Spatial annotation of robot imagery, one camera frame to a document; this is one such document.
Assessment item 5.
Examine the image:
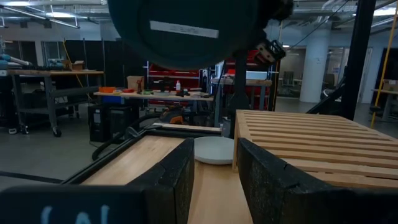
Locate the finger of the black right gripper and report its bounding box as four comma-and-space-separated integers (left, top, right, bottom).
254, 39, 287, 65

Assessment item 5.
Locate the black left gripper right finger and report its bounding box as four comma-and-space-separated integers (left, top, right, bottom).
237, 138, 398, 224

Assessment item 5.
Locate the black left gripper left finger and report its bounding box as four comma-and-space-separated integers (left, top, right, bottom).
0, 138, 195, 224

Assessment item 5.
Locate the mint green plate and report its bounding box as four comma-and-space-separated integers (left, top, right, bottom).
193, 136, 235, 166

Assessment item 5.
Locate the black plate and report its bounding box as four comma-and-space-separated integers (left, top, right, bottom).
107, 0, 270, 71

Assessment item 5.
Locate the wooden slatted shelf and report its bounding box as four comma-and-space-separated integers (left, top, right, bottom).
232, 109, 398, 190

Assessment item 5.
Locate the wooden-top work table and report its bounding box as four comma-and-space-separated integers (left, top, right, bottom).
210, 77, 273, 110
93, 89, 215, 125

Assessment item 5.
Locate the white round column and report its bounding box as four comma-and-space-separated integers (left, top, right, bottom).
299, 29, 331, 104

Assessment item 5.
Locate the orange shop vacuum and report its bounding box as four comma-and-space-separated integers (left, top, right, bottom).
159, 106, 187, 125

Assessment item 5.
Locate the black storage crate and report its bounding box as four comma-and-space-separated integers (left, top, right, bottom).
87, 104, 133, 143

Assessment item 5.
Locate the red shelving rack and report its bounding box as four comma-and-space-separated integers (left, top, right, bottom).
146, 49, 274, 110

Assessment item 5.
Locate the blue plastic bin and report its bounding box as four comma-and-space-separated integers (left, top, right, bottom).
101, 95, 125, 105

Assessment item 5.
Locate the brown cardboard box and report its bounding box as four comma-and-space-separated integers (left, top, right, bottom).
126, 75, 146, 91
63, 60, 85, 72

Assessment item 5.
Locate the yellow pole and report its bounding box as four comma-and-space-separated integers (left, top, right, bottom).
369, 7, 398, 129

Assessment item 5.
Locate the wheeled metal cart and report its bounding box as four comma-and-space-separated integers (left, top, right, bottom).
6, 68, 105, 138

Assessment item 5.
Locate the black vacuum hose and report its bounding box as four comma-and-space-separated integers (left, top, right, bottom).
91, 112, 162, 161

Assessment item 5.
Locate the black upright rig post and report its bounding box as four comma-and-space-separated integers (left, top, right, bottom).
306, 0, 379, 121

